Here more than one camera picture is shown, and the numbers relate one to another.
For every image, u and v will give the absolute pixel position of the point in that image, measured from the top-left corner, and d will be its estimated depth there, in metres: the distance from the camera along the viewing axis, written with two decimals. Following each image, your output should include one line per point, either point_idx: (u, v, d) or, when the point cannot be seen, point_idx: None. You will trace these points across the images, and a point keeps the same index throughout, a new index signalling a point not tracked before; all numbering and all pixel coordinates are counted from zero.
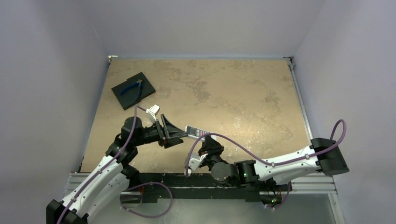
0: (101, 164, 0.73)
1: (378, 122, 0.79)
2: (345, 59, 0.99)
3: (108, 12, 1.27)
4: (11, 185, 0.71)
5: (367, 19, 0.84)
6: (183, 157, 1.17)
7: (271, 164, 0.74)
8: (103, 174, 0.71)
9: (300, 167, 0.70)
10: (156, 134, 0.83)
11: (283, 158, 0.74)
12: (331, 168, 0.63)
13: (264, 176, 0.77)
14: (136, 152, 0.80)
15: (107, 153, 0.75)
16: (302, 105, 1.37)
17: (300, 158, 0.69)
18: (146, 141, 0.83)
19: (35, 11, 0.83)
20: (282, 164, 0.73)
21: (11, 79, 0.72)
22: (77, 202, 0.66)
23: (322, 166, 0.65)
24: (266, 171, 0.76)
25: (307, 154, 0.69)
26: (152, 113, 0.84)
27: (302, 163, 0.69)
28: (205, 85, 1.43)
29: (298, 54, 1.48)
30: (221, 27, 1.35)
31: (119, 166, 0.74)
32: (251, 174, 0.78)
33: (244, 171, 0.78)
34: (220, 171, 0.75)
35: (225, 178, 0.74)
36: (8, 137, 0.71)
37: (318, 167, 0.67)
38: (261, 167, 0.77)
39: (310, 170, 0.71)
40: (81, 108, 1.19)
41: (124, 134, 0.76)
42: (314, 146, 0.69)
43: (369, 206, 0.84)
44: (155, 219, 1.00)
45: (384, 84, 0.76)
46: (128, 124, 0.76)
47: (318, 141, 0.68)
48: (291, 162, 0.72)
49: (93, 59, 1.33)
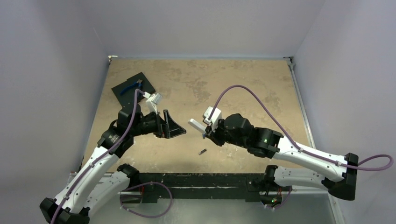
0: (93, 157, 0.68)
1: (378, 122, 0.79)
2: (345, 59, 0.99)
3: (108, 12, 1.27)
4: (11, 185, 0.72)
5: (367, 19, 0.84)
6: (183, 157, 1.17)
7: (300, 149, 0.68)
8: (96, 168, 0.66)
9: (323, 169, 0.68)
10: (154, 123, 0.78)
11: (314, 151, 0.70)
12: (353, 185, 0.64)
13: (283, 155, 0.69)
14: (132, 140, 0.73)
15: (99, 144, 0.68)
16: (302, 105, 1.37)
17: (332, 161, 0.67)
18: (143, 131, 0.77)
19: (36, 11, 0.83)
20: (310, 155, 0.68)
21: (12, 80, 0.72)
22: (70, 199, 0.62)
23: (347, 179, 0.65)
24: (290, 151, 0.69)
25: (340, 162, 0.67)
26: (154, 104, 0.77)
27: (329, 165, 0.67)
28: (205, 85, 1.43)
29: (298, 54, 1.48)
30: (221, 28, 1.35)
31: (113, 157, 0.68)
32: (270, 143, 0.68)
33: (265, 137, 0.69)
34: (235, 120, 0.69)
35: (234, 128, 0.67)
36: (9, 137, 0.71)
37: (339, 177, 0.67)
38: (286, 145, 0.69)
39: (324, 174, 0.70)
40: (81, 108, 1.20)
41: (121, 120, 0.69)
42: (349, 159, 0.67)
43: (370, 207, 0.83)
44: (155, 219, 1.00)
45: (384, 84, 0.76)
46: (126, 109, 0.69)
47: (356, 157, 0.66)
48: (319, 159, 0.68)
49: (93, 59, 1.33)
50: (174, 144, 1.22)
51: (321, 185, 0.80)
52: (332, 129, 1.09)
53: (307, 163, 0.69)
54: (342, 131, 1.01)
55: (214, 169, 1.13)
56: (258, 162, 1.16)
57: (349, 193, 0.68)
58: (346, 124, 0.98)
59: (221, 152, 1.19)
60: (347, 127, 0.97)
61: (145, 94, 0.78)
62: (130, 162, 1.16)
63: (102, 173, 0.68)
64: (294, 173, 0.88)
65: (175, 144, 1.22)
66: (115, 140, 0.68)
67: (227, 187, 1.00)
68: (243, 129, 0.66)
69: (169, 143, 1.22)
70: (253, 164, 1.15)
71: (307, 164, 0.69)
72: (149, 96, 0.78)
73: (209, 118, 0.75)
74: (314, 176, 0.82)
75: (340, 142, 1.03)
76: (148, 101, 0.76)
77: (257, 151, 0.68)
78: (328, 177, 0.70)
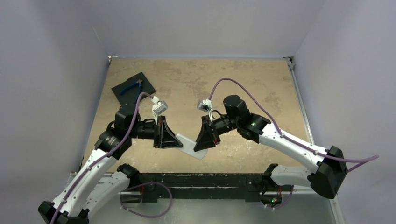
0: (90, 160, 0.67)
1: (378, 122, 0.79)
2: (345, 59, 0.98)
3: (108, 12, 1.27)
4: (12, 185, 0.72)
5: (367, 19, 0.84)
6: (183, 157, 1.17)
7: (281, 133, 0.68)
8: (94, 171, 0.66)
9: (300, 156, 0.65)
10: (151, 132, 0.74)
11: (296, 139, 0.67)
12: (325, 175, 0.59)
13: (265, 138, 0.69)
14: (130, 141, 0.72)
15: (96, 146, 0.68)
16: (302, 105, 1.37)
17: (310, 149, 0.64)
18: (140, 136, 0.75)
19: (36, 12, 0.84)
20: (291, 140, 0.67)
21: (13, 80, 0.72)
22: (67, 203, 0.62)
23: (321, 167, 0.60)
24: (272, 135, 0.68)
25: (318, 151, 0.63)
26: (156, 112, 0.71)
27: (306, 153, 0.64)
28: (205, 85, 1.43)
29: (298, 54, 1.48)
30: (221, 28, 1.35)
31: (111, 160, 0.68)
32: (258, 127, 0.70)
33: (254, 121, 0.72)
34: (233, 98, 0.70)
35: (230, 106, 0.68)
36: (10, 137, 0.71)
37: (314, 166, 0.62)
38: (270, 129, 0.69)
39: (303, 164, 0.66)
40: (81, 108, 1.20)
41: (118, 121, 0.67)
42: (330, 151, 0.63)
43: (369, 206, 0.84)
44: (155, 219, 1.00)
45: (383, 84, 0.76)
46: (123, 110, 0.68)
47: (339, 151, 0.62)
48: (298, 145, 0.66)
49: (93, 59, 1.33)
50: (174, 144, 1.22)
51: (307, 181, 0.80)
52: (332, 129, 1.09)
53: (286, 150, 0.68)
54: (342, 131, 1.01)
55: (214, 169, 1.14)
56: (258, 162, 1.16)
57: (327, 188, 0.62)
58: (346, 123, 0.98)
59: (221, 152, 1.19)
60: (347, 127, 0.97)
61: (152, 97, 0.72)
62: (130, 162, 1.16)
63: (100, 175, 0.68)
64: (289, 170, 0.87)
65: None
66: (112, 142, 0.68)
67: (227, 187, 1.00)
68: (239, 108, 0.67)
69: None
70: (253, 164, 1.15)
71: (286, 150, 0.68)
72: (155, 101, 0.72)
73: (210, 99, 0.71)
74: (303, 171, 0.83)
75: (340, 142, 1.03)
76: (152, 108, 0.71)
77: (244, 132, 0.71)
78: (307, 167, 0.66)
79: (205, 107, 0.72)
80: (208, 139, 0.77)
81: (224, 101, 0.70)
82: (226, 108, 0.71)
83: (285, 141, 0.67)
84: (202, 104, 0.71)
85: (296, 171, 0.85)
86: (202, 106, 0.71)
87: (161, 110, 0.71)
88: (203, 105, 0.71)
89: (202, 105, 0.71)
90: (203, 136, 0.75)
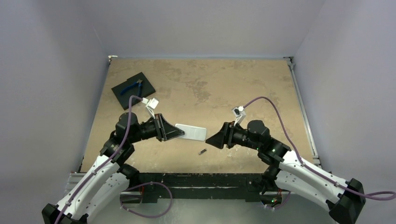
0: (95, 165, 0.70)
1: (378, 123, 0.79)
2: (345, 60, 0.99)
3: (108, 12, 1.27)
4: (13, 186, 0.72)
5: (367, 19, 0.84)
6: (183, 158, 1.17)
7: (303, 162, 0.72)
8: (98, 175, 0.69)
9: (321, 186, 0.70)
10: (153, 130, 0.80)
11: (314, 168, 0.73)
12: (345, 207, 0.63)
13: (286, 165, 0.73)
14: (132, 149, 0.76)
15: (101, 153, 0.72)
16: (302, 105, 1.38)
17: (331, 180, 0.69)
18: (144, 137, 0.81)
19: (36, 12, 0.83)
20: (311, 170, 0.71)
21: (13, 79, 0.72)
22: (72, 206, 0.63)
23: (341, 200, 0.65)
24: (293, 164, 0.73)
25: (338, 182, 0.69)
26: (151, 108, 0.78)
27: (327, 184, 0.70)
28: (205, 85, 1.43)
29: (298, 54, 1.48)
30: (221, 27, 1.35)
31: (115, 165, 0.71)
32: (278, 154, 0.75)
33: (274, 147, 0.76)
34: (259, 125, 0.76)
35: (255, 132, 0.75)
36: (10, 137, 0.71)
37: (335, 197, 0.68)
38: (291, 157, 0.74)
39: (322, 192, 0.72)
40: (81, 108, 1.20)
41: (119, 130, 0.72)
42: (350, 183, 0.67)
43: (369, 207, 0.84)
44: (155, 219, 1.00)
45: (384, 85, 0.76)
46: (123, 121, 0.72)
47: (358, 184, 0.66)
48: (318, 176, 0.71)
49: (93, 59, 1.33)
50: (174, 144, 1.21)
51: (324, 204, 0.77)
52: (332, 129, 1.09)
53: (306, 178, 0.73)
54: (342, 131, 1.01)
55: (214, 169, 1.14)
56: (258, 163, 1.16)
57: (346, 218, 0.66)
58: (346, 123, 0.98)
59: (221, 152, 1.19)
60: (347, 127, 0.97)
61: (142, 99, 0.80)
62: (130, 162, 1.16)
63: (103, 180, 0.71)
64: (298, 181, 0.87)
65: (175, 144, 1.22)
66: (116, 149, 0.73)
67: (227, 187, 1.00)
68: (261, 136, 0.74)
69: (169, 143, 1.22)
70: (253, 164, 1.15)
71: (307, 178, 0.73)
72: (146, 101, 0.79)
73: (243, 111, 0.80)
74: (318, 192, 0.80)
75: (340, 142, 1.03)
76: (145, 107, 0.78)
77: (265, 158, 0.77)
78: (326, 196, 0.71)
79: (237, 112, 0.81)
80: (220, 140, 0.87)
81: (249, 126, 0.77)
82: (250, 133, 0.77)
83: (305, 170, 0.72)
84: (235, 108, 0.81)
85: (310, 190, 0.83)
86: (235, 110, 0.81)
87: (154, 105, 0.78)
88: (237, 109, 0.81)
89: (236, 109, 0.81)
90: (217, 134, 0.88)
